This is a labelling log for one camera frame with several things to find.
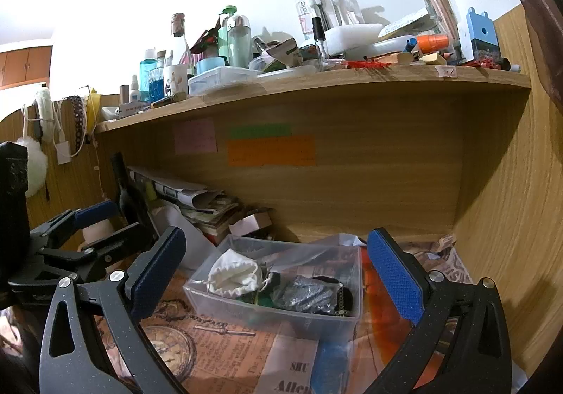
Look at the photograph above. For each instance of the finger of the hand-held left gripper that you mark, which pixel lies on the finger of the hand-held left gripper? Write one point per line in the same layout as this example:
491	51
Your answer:
114	246
99	211

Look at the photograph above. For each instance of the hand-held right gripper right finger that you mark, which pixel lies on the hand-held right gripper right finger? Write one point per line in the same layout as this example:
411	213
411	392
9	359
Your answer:
396	275

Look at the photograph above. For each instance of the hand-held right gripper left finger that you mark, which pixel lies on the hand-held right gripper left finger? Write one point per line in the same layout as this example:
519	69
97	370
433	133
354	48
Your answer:
158	264

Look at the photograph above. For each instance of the green striped cloth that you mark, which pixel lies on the green striped cloth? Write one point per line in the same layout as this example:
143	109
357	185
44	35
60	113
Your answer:
266	293

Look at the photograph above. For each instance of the clear plastic storage box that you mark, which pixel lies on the clear plastic storage box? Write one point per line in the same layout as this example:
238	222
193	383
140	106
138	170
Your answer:
264	319

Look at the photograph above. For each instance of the beige plastic mug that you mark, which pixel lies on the beige plastic mug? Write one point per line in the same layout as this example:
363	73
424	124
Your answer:
99	238

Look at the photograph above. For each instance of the dark wine bottle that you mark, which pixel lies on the dark wine bottle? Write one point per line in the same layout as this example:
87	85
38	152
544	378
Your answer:
125	191

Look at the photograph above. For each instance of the white paper sheet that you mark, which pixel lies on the white paper sheet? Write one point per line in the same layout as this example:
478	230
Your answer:
189	240

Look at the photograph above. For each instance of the white fluffy ball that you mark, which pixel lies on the white fluffy ball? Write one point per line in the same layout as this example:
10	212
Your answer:
35	167

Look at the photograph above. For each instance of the clear plastic bag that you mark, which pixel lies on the clear plastic bag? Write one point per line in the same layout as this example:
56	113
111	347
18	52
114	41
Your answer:
338	242

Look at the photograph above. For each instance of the stack of papers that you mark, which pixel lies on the stack of papers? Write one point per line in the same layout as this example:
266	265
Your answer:
198	200

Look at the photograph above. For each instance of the patterned headband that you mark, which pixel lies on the patterned headband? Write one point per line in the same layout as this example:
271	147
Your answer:
78	121

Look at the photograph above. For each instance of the small white cardboard box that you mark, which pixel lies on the small white cardboard box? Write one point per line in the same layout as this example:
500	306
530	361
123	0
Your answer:
250	224

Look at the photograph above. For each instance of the yellow cloth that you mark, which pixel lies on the yellow cloth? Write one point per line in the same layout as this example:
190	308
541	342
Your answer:
93	110

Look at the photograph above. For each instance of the white fluffy duster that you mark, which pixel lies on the white fluffy duster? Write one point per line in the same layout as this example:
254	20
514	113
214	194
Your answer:
44	112

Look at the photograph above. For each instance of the white box with red print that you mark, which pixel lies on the white box with red print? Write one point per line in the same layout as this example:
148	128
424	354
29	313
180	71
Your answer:
132	107

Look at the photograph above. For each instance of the blue plastic sheet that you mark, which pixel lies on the blue plastic sheet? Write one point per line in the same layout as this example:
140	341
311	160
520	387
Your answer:
330	370

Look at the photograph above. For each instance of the cardboard tube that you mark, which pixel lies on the cardboard tube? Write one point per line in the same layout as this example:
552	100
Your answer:
123	96

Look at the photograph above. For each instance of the pink sticky note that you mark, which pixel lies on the pink sticky note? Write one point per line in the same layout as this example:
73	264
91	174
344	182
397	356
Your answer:
195	136

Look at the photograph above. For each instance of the black and gold pen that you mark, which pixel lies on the black and gold pen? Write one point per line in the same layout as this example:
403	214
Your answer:
169	100

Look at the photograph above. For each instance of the glass bottle with blue liquid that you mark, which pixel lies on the glass bottle with blue liquid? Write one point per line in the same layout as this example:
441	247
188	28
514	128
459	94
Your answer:
156	88

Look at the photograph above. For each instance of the teal mouthwash bottle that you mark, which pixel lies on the teal mouthwash bottle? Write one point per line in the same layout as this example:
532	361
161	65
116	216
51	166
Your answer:
148	68

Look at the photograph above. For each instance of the white printed mug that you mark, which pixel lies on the white printed mug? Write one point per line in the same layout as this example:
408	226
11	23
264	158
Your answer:
176	81

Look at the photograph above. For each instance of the orange sticky note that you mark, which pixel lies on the orange sticky note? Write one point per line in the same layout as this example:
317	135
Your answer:
270	151

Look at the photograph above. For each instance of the wooden shelf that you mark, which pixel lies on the wooden shelf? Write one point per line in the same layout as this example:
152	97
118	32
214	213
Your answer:
352	121

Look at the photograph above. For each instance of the green sticky note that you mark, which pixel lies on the green sticky note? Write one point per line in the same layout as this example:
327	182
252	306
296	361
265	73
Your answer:
259	131

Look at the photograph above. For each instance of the clear lidded plastic container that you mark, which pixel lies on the clear lidded plastic container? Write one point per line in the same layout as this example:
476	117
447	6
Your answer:
220	82

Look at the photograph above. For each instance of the tall clear glass bottle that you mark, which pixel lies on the tall clear glass bottle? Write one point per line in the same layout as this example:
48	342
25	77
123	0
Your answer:
179	42

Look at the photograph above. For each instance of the green pump bottle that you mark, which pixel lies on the green pump bottle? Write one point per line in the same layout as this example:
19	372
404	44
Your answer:
225	35

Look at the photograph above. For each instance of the glass jar with silver lid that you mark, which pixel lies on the glass jar with silver lid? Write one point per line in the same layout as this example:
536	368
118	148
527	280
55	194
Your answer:
239	42

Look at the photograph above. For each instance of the white foam block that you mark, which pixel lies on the white foam block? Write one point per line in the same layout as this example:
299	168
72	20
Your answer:
354	38

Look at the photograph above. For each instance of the nail polish bottle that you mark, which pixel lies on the nail polish bottle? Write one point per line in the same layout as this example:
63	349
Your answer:
319	42

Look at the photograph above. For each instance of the blue pencil sharpener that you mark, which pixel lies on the blue pencil sharpener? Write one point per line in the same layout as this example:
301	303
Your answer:
479	38

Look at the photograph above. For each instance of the clear jar of sticks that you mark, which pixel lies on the clear jar of sticks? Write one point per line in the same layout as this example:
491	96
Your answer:
440	16

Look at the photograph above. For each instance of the toothbrush blister package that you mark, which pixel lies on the toothbrush blister package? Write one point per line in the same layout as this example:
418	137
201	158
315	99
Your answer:
327	2

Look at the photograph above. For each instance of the white wall charger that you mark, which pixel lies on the white wall charger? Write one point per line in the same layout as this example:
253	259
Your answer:
64	152

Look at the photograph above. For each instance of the wooden wall cabinet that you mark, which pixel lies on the wooden wall cabinet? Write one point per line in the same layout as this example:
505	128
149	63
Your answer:
26	66

